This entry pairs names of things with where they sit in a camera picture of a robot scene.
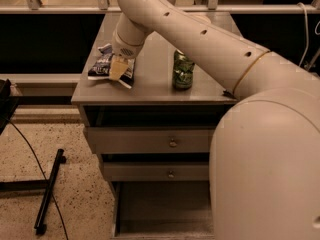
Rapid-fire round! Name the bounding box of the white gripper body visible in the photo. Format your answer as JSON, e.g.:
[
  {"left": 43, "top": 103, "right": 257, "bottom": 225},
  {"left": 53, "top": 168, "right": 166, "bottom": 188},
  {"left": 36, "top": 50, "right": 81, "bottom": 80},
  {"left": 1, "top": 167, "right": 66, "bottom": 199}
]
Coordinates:
[{"left": 112, "top": 30, "right": 145, "bottom": 59}]

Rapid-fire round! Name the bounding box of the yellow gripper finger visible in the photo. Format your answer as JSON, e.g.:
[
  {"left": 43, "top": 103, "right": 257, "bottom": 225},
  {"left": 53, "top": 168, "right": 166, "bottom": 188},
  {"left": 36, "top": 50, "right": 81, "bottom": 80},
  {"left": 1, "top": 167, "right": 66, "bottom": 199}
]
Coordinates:
[{"left": 109, "top": 55, "right": 128, "bottom": 81}]

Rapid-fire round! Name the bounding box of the blue chip bag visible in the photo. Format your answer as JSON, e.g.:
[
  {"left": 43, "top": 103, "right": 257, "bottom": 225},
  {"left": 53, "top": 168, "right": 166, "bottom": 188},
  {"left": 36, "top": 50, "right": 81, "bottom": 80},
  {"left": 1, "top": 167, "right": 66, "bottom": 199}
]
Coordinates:
[{"left": 88, "top": 43, "right": 135, "bottom": 89}]

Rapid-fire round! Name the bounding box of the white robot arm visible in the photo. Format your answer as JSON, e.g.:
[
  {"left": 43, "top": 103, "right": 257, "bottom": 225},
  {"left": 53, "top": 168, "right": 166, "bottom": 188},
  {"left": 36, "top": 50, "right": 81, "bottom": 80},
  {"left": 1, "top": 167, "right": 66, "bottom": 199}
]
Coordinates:
[{"left": 113, "top": 0, "right": 320, "bottom": 240}]

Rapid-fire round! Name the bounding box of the grey top drawer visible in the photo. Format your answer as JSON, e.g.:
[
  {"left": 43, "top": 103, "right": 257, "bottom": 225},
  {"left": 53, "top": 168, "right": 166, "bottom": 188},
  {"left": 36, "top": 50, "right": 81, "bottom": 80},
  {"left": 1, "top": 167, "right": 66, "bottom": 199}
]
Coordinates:
[{"left": 84, "top": 127, "right": 214, "bottom": 154}]

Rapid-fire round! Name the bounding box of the grey drawer cabinet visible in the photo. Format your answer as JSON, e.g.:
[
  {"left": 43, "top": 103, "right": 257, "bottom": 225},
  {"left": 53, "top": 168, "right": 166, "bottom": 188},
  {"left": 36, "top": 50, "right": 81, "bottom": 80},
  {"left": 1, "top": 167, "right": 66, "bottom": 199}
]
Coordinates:
[{"left": 70, "top": 11, "right": 241, "bottom": 240}]

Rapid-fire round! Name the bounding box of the grey middle drawer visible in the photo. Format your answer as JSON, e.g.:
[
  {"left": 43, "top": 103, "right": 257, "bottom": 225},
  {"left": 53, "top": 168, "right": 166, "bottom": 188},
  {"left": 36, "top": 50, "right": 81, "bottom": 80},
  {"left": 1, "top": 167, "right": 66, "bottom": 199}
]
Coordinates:
[{"left": 101, "top": 162, "right": 209, "bottom": 182}]

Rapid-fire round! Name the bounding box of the grey open bottom drawer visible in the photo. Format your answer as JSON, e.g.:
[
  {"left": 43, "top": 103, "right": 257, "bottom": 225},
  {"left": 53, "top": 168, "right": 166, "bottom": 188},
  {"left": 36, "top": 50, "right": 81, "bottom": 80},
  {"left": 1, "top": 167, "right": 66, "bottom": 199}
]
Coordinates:
[{"left": 111, "top": 181, "right": 214, "bottom": 240}]

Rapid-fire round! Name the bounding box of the green soda can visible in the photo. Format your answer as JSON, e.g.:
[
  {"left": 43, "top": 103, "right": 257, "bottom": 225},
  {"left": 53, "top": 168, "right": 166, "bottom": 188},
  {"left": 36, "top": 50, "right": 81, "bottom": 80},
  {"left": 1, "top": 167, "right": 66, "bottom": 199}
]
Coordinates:
[{"left": 172, "top": 49, "right": 195, "bottom": 90}]

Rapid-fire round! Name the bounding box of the metal window railing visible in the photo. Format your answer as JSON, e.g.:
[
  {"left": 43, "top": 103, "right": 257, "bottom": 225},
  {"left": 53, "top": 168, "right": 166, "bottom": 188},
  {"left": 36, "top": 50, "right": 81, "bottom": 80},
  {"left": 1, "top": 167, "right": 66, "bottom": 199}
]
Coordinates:
[{"left": 0, "top": 0, "right": 320, "bottom": 16}]

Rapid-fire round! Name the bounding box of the black object at left edge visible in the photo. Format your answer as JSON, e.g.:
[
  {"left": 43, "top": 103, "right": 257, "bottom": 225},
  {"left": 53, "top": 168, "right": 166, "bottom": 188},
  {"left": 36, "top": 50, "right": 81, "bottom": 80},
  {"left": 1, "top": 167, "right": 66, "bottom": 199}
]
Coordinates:
[{"left": 0, "top": 79, "right": 22, "bottom": 135}]

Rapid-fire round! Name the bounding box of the black stand base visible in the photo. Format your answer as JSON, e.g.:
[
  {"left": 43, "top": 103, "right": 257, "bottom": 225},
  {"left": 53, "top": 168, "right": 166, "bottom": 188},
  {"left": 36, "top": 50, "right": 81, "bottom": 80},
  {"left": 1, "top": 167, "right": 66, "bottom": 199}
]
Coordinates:
[{"left": 0, "top": 149, "right": 66, "bottom": 235}]

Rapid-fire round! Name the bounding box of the black floor cable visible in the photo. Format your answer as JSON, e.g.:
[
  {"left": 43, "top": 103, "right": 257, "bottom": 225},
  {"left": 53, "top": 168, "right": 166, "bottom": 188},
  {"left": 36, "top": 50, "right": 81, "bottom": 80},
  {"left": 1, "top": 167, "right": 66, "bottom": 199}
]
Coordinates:
[{"left": 5, "top": 117, "right": 69, "bottom": 240}]

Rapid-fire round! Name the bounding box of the white hanging cable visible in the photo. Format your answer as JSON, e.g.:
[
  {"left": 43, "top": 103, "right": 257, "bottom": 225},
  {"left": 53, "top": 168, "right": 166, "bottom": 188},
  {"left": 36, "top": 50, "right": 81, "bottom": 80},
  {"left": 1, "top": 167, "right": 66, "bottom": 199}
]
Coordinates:
[{"left": 296, "top": 2, "right": 320, "bottom": 68}]

